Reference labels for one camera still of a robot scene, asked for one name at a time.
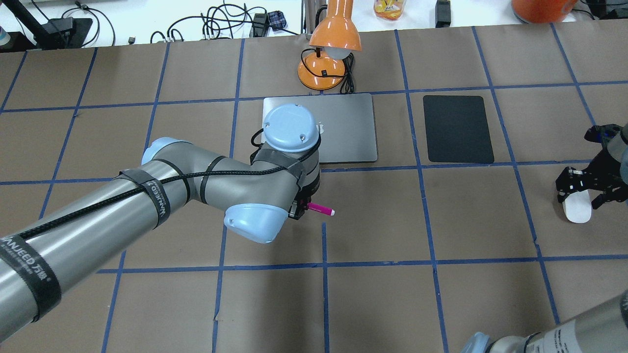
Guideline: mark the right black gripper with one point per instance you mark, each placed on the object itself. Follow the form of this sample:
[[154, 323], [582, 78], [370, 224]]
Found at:
[[604, 171]]

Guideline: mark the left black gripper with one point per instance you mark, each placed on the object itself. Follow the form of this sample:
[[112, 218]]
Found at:
[[296, 210]]

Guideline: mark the pink highlighter pen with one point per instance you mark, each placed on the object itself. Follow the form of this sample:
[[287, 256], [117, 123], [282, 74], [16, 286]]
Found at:
[[321, 209]]

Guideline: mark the white computer mouse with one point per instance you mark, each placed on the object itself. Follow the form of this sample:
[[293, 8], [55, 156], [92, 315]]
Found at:
[[577, 207]]

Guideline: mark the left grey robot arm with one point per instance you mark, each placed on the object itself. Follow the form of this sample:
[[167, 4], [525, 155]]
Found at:
[[47, 259]]

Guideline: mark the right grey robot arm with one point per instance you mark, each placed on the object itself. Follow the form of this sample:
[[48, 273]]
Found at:
[[602, 329]]

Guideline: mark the black mousepad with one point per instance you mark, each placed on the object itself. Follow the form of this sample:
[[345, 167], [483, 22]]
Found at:
[[457, 129]]

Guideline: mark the silver closed laptop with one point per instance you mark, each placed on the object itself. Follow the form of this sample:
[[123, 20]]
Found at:
[[347, 125]]

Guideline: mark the orange desk lamp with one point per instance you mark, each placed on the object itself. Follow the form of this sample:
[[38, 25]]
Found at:
[[334, 39]]

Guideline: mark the black power adapter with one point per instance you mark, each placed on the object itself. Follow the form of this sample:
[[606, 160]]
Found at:
[[443, 15]]

